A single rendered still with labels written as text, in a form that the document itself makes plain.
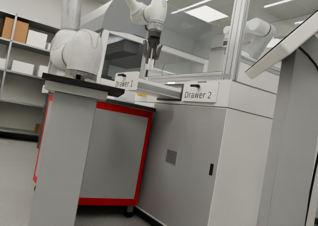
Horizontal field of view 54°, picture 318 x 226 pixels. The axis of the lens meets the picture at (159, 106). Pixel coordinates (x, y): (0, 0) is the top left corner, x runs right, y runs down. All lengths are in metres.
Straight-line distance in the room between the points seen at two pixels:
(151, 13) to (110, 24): 0.91
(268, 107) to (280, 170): 0.74
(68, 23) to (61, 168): 0.76
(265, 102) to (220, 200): 0.60
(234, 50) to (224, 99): 0.26
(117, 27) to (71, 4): 1.07
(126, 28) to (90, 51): 1.33
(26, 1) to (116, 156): 4.60
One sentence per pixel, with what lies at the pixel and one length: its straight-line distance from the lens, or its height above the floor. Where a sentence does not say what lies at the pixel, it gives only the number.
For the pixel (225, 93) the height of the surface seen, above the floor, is 0.87.
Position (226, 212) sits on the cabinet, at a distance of 1.78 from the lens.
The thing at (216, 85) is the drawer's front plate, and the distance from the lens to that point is 1.72.
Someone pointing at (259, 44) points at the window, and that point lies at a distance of 1.86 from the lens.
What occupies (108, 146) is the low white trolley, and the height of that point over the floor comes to 0.46.
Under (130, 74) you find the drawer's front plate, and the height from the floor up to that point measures 0.91.
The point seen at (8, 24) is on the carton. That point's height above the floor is 1.79.
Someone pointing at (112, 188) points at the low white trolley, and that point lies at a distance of 2.10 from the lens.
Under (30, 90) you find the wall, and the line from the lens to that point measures 6.08.
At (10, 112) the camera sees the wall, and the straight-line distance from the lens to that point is 6.05.
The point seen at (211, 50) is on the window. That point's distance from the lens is 1.88.
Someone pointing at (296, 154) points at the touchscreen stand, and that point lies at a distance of 1.22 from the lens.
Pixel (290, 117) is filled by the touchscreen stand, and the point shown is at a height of 0.76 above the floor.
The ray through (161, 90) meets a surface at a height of 0.86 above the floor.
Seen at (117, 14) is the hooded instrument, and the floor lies 1.52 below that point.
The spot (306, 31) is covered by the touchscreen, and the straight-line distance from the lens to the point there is 1.08.
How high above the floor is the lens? 0.65
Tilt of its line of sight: 3 degrees up
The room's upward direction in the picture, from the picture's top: 10 degrees clockwise
